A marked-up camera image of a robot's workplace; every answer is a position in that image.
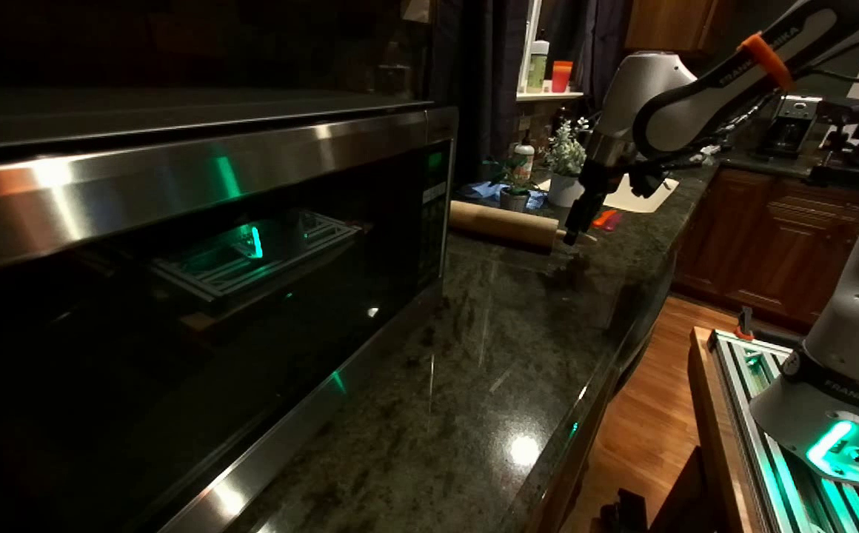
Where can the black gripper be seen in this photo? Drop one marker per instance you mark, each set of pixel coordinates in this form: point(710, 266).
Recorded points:
point(599, 182)

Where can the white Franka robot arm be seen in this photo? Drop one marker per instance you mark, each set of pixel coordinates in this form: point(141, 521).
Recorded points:
point(667, 98)

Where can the orange cup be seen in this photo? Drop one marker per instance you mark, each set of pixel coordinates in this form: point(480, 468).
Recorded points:
point(562, 75)

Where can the white cutting board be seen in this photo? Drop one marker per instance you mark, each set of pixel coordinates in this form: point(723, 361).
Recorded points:
point(652, 194)

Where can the white window sill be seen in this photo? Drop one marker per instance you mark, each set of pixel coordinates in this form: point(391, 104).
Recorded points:
point(550, 96)

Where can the dark curtain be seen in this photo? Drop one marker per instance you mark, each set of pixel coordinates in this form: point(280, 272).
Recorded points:
point(493, 77)
point(602, 40)

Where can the green soap bottle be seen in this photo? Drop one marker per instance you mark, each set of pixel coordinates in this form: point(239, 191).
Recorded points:
point(536, 65)

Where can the blue cloth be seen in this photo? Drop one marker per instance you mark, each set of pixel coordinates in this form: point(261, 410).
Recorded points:
point(483, 194)

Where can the wooden base cabinet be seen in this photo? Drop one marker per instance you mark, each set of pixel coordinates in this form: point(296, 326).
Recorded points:
point(764, 247)

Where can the wooden rolling pin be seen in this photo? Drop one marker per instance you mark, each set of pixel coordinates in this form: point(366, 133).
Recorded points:
point(504, 224)

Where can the black coffee maker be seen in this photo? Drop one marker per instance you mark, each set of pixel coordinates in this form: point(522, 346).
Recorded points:
point(790, 124)

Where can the orange plastic knife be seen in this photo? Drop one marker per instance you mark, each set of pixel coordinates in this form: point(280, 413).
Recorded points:
point(606, 219)

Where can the stainless steel toaster oven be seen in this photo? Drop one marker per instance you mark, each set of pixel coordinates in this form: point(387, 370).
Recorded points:
point(151, 195)

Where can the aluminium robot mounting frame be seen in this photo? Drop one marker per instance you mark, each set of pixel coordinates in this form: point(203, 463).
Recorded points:
point(775, 444)

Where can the wooden wall cabinet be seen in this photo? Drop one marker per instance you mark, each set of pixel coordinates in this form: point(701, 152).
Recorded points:
point(671, 25)

